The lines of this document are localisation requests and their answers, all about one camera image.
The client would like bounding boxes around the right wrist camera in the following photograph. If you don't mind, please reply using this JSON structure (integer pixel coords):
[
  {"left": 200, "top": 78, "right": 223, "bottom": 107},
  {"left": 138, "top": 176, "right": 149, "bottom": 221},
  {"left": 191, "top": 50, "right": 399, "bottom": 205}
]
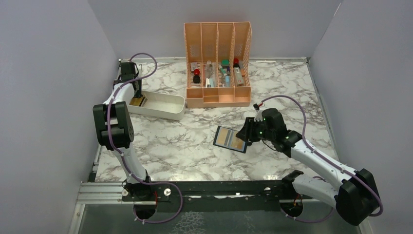
[{"left": 253, "top": 102, "right": 264, "bottom": 122}]

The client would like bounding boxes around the white plastic tray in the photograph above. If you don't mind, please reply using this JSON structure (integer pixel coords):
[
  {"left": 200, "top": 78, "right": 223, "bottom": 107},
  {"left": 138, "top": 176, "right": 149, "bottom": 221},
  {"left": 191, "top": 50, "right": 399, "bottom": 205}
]
[{"left": 128, "top": 91, "right": 186, "bottom": 120}]

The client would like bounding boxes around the green cap item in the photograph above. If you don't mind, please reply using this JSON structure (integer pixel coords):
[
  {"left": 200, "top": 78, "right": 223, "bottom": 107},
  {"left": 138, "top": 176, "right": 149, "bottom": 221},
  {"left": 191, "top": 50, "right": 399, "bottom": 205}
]
[{"left": 221, "top": 59, "right": 230, "bottom": 67}]

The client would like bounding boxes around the orange desk organizer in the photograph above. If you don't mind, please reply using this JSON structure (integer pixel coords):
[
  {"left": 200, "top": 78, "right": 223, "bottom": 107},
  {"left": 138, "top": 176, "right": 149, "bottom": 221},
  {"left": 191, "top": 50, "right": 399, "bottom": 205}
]
[{"left": 184, "top": 21, "right": 252, "bottom": 108}]

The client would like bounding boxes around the black leather card holder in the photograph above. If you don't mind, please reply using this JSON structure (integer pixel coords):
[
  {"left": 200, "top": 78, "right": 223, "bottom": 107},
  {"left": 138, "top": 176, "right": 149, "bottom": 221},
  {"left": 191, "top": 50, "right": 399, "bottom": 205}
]
[{"left": 213, "top": 126, "right": 247, "bottom": 153}]

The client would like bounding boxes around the red cap bottle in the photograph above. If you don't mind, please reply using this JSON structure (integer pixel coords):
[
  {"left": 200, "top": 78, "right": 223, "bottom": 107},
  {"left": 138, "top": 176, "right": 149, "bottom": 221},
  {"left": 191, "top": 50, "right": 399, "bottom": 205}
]
[{"left": 233, "top": 58, "right": 240, "bottom": 68}]

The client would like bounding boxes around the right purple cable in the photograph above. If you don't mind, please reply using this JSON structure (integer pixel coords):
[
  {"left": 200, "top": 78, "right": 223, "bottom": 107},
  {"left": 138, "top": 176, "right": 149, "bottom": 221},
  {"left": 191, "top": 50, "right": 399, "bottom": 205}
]
[{"left": 255, "top": 95, "right": 385, "bottom": 224}]

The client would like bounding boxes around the grey stapler box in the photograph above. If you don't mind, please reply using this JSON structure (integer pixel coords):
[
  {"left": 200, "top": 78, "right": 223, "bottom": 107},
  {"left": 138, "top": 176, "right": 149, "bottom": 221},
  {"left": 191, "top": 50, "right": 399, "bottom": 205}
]
[{"left": 233, "top": 67, "right": 245, "bottom": 87}]

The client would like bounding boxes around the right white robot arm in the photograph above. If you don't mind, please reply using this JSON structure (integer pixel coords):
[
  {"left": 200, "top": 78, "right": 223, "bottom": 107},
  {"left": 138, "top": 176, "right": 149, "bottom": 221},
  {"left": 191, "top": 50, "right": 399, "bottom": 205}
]
[{"left": 236, "top": 108, "right": 382, "bottom": 226}]

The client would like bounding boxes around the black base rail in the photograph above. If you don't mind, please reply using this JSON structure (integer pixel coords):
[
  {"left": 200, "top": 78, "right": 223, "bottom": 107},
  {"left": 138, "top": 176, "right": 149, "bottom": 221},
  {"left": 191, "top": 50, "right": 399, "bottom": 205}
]
[{"left": 121, "top": 180, "right": 298, "bottom": 213}]

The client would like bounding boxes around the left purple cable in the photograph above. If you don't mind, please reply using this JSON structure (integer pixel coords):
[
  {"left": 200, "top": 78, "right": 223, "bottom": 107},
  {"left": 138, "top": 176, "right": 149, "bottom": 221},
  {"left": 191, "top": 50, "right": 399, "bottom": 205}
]
[{"left": 106, "top": 52, "right": 184, "bottom": 225}]

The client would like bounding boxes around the purple cable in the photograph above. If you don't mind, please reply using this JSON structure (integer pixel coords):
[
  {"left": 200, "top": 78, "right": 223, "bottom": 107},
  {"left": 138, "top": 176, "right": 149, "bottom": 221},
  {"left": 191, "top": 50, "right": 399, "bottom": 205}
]
[
  {"left": 255, "top": 95, "right": 385, "bottom": 224},
  {"left": 106, "top": 52, "right": 184, "bottom": 225}
]

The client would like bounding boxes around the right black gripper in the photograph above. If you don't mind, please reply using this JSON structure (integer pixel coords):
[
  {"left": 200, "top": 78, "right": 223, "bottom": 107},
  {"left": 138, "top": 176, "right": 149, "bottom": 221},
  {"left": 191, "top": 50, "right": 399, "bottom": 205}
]
[{"left": 236, "top": 117, "right": 275, "bottom": 142}]

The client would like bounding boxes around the black round item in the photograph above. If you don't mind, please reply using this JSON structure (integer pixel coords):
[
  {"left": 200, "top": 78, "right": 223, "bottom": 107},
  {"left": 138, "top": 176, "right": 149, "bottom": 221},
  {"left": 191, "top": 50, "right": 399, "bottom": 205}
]
[{"left": 192, "top": 75, "right": 201, "bottom": 84}]

